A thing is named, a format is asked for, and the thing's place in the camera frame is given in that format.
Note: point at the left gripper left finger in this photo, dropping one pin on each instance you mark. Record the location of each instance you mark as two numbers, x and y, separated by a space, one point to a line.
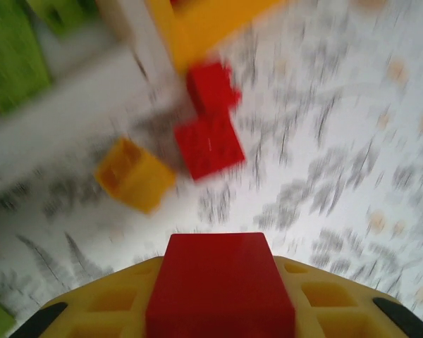
105 310

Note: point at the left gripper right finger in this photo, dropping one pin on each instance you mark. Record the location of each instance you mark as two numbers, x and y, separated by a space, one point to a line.
338 310

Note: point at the red lego brick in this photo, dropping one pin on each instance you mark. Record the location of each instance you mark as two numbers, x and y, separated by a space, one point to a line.
211 88
209 148
218 281

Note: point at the orange lego brick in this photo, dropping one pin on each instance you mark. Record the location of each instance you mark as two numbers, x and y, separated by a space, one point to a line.
137 179

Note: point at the long green lego brick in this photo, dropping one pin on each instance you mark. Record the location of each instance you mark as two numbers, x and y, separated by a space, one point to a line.
14 60

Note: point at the floral tablecloth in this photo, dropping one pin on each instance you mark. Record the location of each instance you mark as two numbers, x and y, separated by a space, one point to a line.
320 141

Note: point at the white plastic bin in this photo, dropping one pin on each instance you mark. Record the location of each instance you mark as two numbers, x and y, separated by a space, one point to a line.
74 105

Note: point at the orange plastic bin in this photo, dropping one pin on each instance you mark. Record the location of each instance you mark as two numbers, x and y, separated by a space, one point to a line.
197 35

